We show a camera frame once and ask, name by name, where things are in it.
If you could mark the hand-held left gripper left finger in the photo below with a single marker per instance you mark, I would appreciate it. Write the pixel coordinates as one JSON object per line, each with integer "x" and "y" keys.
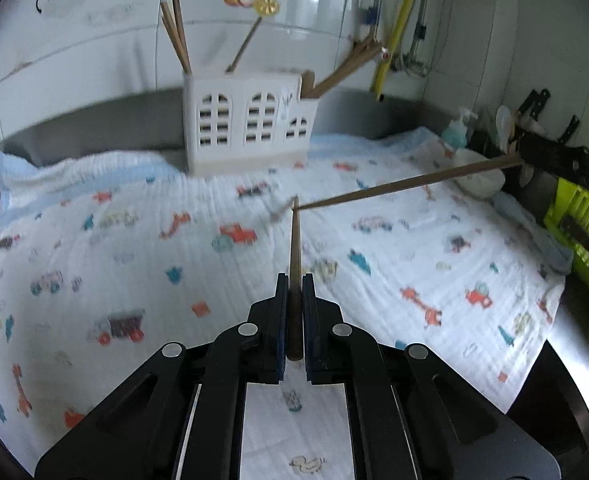
{"x": 280, "y": 340}

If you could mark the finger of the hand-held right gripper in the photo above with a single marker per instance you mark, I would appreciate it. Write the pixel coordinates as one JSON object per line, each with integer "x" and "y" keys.
{"x": 549, "y": 152}

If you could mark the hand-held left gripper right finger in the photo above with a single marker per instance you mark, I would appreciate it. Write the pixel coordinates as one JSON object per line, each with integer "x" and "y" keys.
{"x": 310, "y": 345}

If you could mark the brown wooden chopstick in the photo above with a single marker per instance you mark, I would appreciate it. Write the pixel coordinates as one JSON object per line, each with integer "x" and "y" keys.
{"x": 296, "y": 280}
{"x": 181, "y": 30}
{"x": 358, "y": 54}
{"x": 244, "y": 45}
{"x": 409, "y": 183}
{"x": 174, "y": 40}
{"x": 349, "y": 71}

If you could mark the white plastic utensil holder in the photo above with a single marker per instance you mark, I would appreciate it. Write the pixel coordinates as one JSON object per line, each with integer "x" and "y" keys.
{"x": 237, "y": 127}

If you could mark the green plastic crate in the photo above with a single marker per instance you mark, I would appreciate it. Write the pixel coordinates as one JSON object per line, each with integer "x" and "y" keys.
{"x": 574, "y": 205}

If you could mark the white ladle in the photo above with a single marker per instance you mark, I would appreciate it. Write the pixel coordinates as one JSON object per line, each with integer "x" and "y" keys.
{"x": 504, "y": 120}

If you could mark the white bowl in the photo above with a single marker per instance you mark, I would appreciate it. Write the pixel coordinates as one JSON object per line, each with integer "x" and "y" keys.
{"x": 484, "y": 182}

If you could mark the blue soap dispenser bottle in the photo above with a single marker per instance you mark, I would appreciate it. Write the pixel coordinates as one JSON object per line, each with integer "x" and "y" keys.
{"x": 454, "y": 132}

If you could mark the printed white blanket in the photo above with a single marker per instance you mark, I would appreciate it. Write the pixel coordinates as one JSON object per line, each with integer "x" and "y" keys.
{"x": 124, "y": 260}

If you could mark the metal valve with red knob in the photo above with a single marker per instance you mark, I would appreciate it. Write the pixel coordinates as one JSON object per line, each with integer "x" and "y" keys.
{"x": 384, "y": 53}

